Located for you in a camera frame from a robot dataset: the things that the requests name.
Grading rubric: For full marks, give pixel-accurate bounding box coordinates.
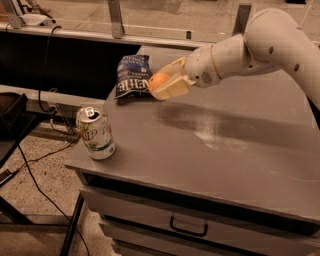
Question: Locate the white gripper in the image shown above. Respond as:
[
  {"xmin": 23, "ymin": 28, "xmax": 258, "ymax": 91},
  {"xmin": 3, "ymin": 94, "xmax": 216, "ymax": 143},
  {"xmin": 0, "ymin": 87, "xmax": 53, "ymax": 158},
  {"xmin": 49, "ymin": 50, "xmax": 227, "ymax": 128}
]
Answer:
[{"xmin": 151, "ymin": 46, "xmax": 221, "ymax": 100}]

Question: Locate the orange fruit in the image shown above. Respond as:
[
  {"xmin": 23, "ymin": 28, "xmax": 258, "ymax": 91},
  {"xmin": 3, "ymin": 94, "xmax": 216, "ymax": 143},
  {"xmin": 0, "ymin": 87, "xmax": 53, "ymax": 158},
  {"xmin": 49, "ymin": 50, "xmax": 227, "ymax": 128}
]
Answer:
[{"xmin": 148, "ymin": 72, "xmax": 169, "ymax": 92}]

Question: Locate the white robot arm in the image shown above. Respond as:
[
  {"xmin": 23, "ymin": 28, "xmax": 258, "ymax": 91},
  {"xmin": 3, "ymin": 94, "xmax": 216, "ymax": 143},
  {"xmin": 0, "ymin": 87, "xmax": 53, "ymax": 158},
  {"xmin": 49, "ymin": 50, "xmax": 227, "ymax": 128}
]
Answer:
[{"xmin": 148, "ymin": 8, "xmax": 320, "ymax": 109}]

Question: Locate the blue kettle chip bag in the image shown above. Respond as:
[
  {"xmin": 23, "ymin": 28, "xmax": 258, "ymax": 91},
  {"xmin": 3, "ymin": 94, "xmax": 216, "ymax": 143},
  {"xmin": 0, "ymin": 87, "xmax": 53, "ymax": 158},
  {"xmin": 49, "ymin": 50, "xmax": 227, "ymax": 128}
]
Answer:
[{"xmin": 115, "ymin": 55, "xmax": 153, "ymax": 99}]

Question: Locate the green white soda can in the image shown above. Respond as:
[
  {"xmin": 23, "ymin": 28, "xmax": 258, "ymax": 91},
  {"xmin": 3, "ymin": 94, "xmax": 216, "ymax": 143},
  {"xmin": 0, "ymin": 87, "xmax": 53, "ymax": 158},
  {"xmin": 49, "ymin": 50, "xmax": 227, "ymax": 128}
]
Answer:
[{"xmin": 76, "ymin": 106, "xmax": 115, "ymax": 160}]

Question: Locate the grey upper drawer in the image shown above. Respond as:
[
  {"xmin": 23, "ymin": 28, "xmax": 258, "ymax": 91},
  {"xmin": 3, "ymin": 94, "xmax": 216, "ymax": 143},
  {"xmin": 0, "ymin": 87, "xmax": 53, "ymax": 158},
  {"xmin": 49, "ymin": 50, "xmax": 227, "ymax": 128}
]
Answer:
[{"xmin": 81, "ymin": 186, "xmax": 320, "ymax": 256}]

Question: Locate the grey drawer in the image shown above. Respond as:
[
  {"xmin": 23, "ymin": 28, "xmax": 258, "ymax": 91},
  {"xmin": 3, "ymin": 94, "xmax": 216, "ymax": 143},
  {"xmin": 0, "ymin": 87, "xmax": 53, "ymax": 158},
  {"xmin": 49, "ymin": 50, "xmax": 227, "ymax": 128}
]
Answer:
[
  {"xmin": 99, "ymin": 219, "xmax": 268, "ymax": 256},
  {"xmin": 81, "ymin": 186, "xmax": 320, "ymax": 256}
]

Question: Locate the white object behind glass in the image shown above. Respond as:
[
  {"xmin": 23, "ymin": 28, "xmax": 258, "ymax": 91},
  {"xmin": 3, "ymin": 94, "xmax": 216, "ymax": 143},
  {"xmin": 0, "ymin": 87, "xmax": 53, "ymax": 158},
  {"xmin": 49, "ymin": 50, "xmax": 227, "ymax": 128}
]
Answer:
[{"xmin": 21, "ymin": 14, "xmax": 55, "ymax": 26}]

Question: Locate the black side table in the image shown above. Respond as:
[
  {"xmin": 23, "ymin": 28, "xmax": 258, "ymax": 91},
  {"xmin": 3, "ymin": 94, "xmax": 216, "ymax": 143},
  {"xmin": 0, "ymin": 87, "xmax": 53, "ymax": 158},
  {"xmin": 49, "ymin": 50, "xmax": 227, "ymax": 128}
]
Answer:
[{"xmin": 0, "ymin": 92, "xmax": 38, "ymax": 225}]

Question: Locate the grey lower drawer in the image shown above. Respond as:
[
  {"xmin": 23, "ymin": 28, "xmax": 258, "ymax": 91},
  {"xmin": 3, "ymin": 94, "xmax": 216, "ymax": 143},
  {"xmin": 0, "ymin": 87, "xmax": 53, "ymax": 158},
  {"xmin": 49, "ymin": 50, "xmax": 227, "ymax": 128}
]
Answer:
[{"xmin": 99, "ymin": 219, "xmax": 268, "ymax": 256}]

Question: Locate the metal rail post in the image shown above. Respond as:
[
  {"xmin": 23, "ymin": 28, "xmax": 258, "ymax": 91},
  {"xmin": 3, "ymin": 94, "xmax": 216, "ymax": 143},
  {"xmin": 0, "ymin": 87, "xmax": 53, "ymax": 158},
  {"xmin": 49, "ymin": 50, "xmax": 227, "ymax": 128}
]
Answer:
[
  {"xmin": 232, "ymin": 3, "xmax": 252, "ymax": 35},
  {"xmin": 107, "ymin": 0, "xmax": 124, "ymax": 39},
  {"xmin": 0, "ymin": 0, "xmax": 24, "ymax": 29}
]

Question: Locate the metal rail post right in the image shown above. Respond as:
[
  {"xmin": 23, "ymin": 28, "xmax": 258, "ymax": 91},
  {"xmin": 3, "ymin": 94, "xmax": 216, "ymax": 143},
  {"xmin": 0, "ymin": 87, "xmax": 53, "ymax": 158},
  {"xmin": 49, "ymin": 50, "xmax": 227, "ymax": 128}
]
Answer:
[{"xmin": 232, "ymin": 3, "xmax": 252, "ymax": 35}]

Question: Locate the black cable on floor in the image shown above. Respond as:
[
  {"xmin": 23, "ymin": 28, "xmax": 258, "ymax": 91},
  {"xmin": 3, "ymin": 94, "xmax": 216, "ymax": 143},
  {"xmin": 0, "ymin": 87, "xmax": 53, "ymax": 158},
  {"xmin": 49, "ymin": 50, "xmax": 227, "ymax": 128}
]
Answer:
[{"xmin": 16, "ymin": 25, "xmax": 91, "ymax": 256}]

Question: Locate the black drawer handle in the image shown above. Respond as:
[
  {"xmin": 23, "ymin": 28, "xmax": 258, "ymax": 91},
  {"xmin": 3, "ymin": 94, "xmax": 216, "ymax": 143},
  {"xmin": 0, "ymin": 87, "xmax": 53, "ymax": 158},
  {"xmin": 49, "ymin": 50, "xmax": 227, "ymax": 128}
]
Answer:
[{"xmin": 169, "ymin": 216, "xmax": 208, "ymax": 237}]

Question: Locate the metal rail post far left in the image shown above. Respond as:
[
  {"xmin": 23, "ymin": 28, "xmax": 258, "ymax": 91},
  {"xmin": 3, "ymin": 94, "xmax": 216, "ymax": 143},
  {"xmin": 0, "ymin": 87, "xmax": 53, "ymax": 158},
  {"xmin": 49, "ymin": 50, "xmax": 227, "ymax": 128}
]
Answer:
[{"xmin": 0, "ymin": 0, "xmax": 24, "ymax": 29}]

